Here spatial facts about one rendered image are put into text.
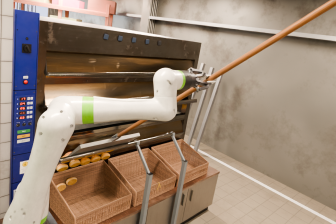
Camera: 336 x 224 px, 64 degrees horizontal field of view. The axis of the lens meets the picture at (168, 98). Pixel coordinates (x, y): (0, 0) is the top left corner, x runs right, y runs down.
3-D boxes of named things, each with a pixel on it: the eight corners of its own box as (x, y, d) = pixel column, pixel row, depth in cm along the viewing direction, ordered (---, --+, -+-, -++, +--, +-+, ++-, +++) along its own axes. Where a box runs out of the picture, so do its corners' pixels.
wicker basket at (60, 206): (44, 203, 234) (46, 174, 227) (100, 183, 275) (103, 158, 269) (73, 236, 203) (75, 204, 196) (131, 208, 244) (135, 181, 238)
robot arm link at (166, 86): (166, 67, 112) (148, 67, 119) (166, 97, 113) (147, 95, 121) (187, 68, 123) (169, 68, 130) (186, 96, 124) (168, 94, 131)
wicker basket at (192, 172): (146, 168, 320) (150, 146, 314) (178, 157, 361) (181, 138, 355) (177, 188, 289) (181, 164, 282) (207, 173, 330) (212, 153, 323)
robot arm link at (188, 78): (189, 83, 122) (182, 65, 124) (172, 94, 130) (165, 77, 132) (197, 83, 127) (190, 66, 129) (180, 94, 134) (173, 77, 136)
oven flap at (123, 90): (44, 108, 212) (42, 82, 212) (188, 94, 341) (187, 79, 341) (47, 107, 209) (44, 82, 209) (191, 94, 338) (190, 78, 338)
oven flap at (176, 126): (41, 167, 224) (39, 143, 224) (182, 133, 353) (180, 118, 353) (43, 168, 221) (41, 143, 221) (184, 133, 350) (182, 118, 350)
